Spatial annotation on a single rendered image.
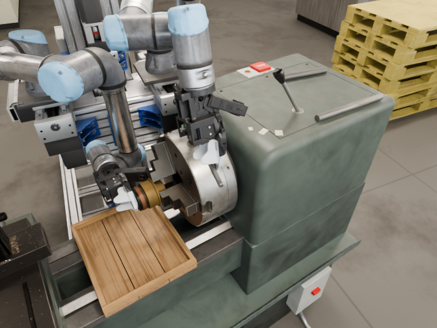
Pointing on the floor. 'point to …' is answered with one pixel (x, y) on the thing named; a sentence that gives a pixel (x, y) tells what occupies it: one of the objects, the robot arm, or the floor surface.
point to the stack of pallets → (391, 51)
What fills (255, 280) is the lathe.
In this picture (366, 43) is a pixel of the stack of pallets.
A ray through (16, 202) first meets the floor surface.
